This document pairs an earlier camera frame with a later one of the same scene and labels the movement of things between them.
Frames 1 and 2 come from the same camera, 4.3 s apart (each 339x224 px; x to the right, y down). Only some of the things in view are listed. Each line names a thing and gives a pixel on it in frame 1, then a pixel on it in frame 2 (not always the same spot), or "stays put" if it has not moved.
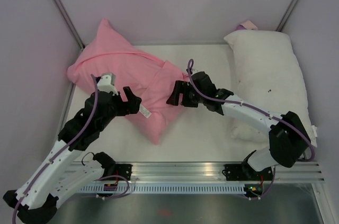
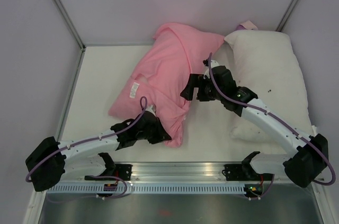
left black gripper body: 117,109 -> 154,134
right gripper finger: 189,101 -> 205,95
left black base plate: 123,170 stays put
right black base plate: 246,172 stays put
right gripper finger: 179,87 -> 194,80
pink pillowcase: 149,79 -> 175,52
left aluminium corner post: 62,7 stays put
